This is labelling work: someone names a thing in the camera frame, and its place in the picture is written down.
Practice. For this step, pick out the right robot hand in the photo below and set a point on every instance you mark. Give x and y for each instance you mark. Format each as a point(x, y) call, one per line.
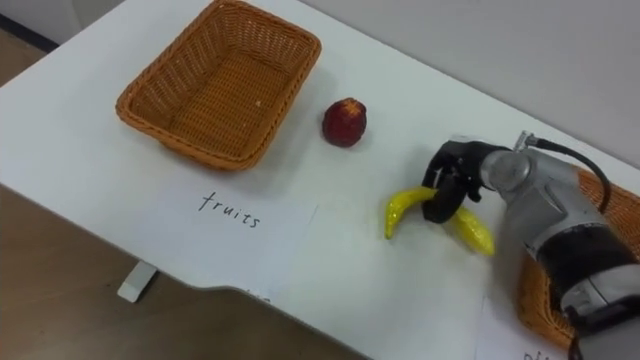
point(452, 175)

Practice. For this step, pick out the yellow banana soft toy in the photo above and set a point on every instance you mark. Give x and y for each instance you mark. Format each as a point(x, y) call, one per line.
point(400, 207)

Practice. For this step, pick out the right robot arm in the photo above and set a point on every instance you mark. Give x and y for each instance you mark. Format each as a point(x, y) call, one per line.
point(560, 220)

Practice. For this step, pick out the red apple soft toy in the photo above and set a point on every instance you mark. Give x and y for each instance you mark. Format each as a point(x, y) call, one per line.
point(344, 122)

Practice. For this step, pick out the white desk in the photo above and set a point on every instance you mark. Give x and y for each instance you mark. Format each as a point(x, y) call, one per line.
point(320, 210)

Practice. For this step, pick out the orange wicker basket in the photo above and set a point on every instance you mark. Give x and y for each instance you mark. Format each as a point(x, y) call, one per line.
point(540, 295)
point(220, 85)

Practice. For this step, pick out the white paper sheet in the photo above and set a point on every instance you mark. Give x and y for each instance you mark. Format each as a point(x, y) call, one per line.
point(220, 225)

